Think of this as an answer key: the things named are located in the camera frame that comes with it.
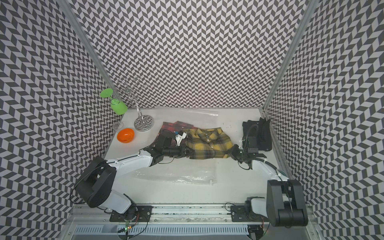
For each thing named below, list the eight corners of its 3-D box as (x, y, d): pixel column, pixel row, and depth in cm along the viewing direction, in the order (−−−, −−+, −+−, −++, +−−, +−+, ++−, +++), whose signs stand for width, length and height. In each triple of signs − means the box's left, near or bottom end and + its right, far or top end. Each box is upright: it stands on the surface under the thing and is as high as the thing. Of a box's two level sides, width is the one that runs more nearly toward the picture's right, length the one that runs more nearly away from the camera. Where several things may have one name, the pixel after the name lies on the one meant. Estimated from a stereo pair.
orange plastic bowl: (116, 145, 98) (113, 142, 95) (122, 132, 105) (119, 128, 102) (132, 145, 98) (129, 142, 95) (136, 132, 105) (134, 128, 102)
